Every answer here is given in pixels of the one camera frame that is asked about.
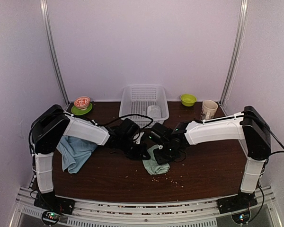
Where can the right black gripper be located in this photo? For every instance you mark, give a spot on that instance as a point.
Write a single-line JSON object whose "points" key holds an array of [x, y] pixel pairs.
{"points": [[160, 161]]}

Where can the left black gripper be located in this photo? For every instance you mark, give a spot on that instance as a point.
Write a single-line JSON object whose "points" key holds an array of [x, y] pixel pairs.
{"points": [[139, 154]]}

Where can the green panda towel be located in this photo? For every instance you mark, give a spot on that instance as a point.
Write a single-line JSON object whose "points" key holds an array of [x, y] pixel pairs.
{"points": [[152, 166]]}

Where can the white plastic basket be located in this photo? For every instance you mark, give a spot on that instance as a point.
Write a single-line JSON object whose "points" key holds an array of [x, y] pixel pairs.
{"points": [[136, 99]]}

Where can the light blue towel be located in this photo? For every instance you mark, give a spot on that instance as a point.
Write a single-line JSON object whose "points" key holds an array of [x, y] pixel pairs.
{"points": [[75, 152]]}

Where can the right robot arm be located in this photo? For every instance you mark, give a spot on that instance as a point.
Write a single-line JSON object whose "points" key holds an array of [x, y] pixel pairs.
{"points": [[247, 125]]}

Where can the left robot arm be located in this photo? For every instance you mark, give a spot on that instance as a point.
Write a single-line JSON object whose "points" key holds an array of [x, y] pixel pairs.
{"points": [[48, 129]]}

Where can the rolled grey towel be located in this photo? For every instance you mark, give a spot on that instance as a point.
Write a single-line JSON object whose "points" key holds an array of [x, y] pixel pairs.
{"points": [[154, 111]]}

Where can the lime green bowl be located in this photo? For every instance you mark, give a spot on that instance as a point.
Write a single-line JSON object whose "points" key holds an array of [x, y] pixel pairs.
{"points": [[188, 100]]}

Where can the cream printed mug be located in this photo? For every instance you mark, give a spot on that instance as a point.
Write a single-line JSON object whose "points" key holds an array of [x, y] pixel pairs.
{"points": [[209, 108]]}

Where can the green plate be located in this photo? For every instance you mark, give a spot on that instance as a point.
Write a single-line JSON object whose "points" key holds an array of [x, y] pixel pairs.
{"points": [[79, 112]]}

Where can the red patterned bowl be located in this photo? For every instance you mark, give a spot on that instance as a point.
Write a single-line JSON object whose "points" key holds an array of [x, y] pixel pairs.
{"points": [[82, 102]]}

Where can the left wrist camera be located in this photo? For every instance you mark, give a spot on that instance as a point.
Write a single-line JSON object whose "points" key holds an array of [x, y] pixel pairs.
{"points": [[138, 137]]}

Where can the front aluminium rail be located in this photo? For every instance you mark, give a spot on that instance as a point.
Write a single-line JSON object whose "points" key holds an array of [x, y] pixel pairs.
{"points": [[198, 213]]}

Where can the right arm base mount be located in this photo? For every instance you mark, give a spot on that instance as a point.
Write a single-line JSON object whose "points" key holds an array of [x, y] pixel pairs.
{"points": [[238, 207]]}

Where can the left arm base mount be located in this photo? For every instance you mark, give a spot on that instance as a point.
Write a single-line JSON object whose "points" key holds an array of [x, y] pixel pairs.
{"points": [[52, 215]]}

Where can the right aluminium frame post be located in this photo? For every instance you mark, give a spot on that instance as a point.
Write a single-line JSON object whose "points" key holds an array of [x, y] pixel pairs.
{"points": [[241, 29]]}

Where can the aluminium frame post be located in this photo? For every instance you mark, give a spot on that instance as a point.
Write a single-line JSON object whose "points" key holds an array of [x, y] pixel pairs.
{"points": [[52, 50], [241, 29]]}

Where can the left aluminium frame post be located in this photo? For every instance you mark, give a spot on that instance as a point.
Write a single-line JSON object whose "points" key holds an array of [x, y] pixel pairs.
{"points": [[52, 50]]}

